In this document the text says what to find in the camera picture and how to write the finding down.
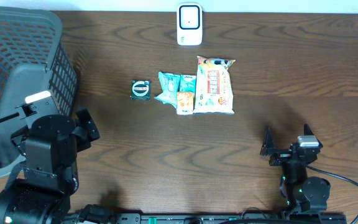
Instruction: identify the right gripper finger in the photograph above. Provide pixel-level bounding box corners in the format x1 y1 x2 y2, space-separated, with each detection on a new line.
260 126 275 154
303 124 321 146

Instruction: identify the yellow snack bag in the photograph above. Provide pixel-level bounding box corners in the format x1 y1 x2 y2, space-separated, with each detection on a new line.
194 56 235 114

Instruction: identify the orange juice carton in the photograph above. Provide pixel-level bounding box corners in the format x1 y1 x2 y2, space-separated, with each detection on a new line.
177 91 194 115

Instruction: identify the black round-label item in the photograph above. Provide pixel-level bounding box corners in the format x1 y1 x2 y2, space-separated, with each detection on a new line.
131 80 151 100

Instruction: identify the teal tissue pack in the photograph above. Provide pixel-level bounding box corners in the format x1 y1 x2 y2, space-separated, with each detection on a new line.
179 75 196 93

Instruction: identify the teal snack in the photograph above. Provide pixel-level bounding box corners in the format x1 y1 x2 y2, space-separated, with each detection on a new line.
155 72 180 108

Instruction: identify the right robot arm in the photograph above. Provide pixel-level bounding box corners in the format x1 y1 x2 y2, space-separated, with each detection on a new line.
260 124 331 213

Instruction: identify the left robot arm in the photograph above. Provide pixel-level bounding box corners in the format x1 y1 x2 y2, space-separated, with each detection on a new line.
0 99 116 224

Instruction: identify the white barcode scanner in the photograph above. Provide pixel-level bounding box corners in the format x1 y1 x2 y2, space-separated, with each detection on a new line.
177 3 203 46

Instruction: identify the grey plastic mesh basket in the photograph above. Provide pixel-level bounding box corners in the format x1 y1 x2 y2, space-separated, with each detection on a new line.
0 7 78 177

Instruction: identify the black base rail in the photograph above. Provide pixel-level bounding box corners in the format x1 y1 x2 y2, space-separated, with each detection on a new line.
63 212 348 224

